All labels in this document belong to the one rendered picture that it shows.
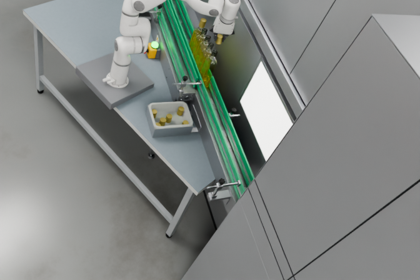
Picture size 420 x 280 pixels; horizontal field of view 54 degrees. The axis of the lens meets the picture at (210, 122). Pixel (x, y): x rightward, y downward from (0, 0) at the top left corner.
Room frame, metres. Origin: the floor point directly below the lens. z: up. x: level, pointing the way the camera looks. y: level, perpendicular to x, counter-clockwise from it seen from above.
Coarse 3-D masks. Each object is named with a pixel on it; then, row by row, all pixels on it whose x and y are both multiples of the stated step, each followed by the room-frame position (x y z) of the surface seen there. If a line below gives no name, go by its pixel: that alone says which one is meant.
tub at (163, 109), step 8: (152, 104) 1.48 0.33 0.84; (160, 104) 1.51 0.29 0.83; (168, 104) 1.53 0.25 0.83; (176, 104) 1.56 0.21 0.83; (184, 104) 1.58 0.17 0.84; (160, 112) 1.51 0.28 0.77; (168, 112) 1.53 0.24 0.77; (176, 112) 1.56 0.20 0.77; (184, 112) 1.55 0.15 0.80; (152, 120) 1.38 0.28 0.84; (176, 120) 1.51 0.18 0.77; (160, 128) 1.35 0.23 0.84
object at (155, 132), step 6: (192, 108) 1.62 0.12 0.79; (150, 114) 1.42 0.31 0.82; (192, 114) 1.60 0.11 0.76; (150, 120) 1.40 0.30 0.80; (198, 120) 1.54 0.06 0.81; (150, 126) 1.39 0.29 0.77; (192, 126) 1.47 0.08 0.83; (198, 126) 1.52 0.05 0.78; (156, 132) 1.35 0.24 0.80; (162, 132) 1.37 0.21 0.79; (168, 132) 1.39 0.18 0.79; (174, 132) 1.41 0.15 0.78; (180, 132) 1.43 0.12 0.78; (186, 132) 1.45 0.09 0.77; (198, 132) 1.50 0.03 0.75
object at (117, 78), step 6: (114, 66) 1.53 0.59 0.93; (120, 66) 1.53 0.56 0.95; (126, 66) 1.55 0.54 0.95; (114, 72) 1.53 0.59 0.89; (120, 72) 1.53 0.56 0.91; (126, 72) 1.56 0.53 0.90; (108, 78) 1.52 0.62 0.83; (114, 78) 1.52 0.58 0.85; (120, 78) 1.53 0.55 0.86; (126, 78) 1.58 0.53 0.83; (114, 84) 1.52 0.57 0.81; (120, 84) 1.54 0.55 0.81; (126, 84) 1.56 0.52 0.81
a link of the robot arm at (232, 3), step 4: (224, 0) 1.71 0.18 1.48; (228, 0) 1.70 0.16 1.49; (232, 0) 1.71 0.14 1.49; (236, 0) 1.72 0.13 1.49; (240, 0) 1.74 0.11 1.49; (224, 4) 1.71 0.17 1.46; (228, 4) 1.69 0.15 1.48; (232, 4) 1.69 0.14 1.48; (236, 4) 1.70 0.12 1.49; (240, 4) 1.72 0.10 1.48; (224, 8) 1.70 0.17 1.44; (228, 8) 1.69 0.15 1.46; (232, 8) 1.69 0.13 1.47; (236, 8) 1.70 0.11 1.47; (224, 12) 1.70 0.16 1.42; (228, 12) 1.70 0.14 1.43; (232, 12) 1.70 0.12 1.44; (236, 12) 1.72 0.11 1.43; (224, 16) 1.70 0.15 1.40; (228, 16) 1.70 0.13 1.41; (232, 16) 1.71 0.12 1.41
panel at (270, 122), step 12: (264, 72) 1.58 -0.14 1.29; (252, 84) 1.61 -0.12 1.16; (264, 84) 1.55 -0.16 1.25; (252, 96) 1.58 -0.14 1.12; (264, 96) 1.52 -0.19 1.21; (276, 96) 1.46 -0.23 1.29; (252, 108) 1.54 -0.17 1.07; (264, 108) 1.48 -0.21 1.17; (276, 108) 1.43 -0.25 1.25; (252, 120) 1.51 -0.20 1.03; (264, 120) 1.45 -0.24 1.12; (276, 120) 1.40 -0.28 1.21; (288, 120) 1.35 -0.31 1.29; (264, 132) 1.41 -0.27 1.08; (276, 132) 1.36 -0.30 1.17; (264, 144) 1.38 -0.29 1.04; (276, 144) 1.33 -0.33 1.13; (264, 156) 1.34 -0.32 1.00
